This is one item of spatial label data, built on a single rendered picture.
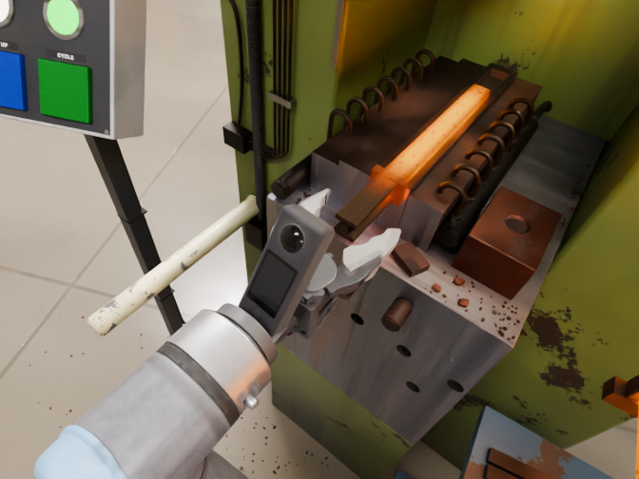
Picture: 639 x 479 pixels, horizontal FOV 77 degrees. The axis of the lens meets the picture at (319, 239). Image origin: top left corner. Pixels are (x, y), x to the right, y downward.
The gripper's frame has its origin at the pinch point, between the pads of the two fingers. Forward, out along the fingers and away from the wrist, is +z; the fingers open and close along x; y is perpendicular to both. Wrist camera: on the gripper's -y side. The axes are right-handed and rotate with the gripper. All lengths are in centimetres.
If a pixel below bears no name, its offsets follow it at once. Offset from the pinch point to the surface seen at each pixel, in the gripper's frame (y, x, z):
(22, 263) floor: 100, -126, -19
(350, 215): -1.0, 0.1, -2.5
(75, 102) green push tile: 0.0, -41.8, -8.9
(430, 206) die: 1.0, 5.9, 7.1
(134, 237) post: 45, -56, -3
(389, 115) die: 2.2, -8.9, 22.9
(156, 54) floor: 100, -227, 125
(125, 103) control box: 1.0, -38.5, -3.7
